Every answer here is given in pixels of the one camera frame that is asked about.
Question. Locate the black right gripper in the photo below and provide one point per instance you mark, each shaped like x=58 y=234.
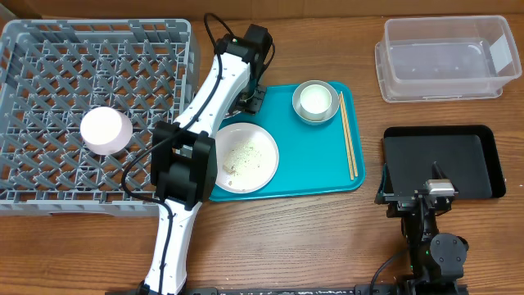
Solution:
x=413 y=197

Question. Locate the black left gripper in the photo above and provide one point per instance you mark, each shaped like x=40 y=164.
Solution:
x=255 y=105

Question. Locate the white cup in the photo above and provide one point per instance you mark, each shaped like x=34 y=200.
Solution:
x=315 y=101

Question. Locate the pink cup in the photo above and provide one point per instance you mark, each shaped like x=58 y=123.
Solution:
x=106 y=131

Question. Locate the grey plastic dishwasher rack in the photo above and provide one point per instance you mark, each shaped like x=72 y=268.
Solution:
x=53 y=72

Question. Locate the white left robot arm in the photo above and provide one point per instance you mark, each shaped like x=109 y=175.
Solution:
x=183 y=153

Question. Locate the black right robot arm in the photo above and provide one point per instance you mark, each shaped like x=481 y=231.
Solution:
x=436 y=259

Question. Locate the grey ceramic bowl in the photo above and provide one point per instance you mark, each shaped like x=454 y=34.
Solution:
x=332 y=110

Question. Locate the white round plate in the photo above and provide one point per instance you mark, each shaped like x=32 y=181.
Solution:
x=247 y=158

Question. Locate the wooden chopstick outer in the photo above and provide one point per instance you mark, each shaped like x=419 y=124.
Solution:
x=353 y=153

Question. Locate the wooden chopstick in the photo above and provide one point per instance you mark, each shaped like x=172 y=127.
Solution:
x=353 y=153
x=346 y=130

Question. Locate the black rectangular tray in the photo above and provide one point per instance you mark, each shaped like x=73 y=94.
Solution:
x=466 y=153

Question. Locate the teal plastic serving tray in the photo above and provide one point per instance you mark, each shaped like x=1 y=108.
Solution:
x=312 y=158

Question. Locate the wooden chopstick inner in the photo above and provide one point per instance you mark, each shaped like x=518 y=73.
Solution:
x=346 y=130

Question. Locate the clear plastic storage bin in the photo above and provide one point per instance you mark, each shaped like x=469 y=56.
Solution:
x=435 y=59

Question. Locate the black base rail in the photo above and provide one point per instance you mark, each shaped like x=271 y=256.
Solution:
x=360 y=289

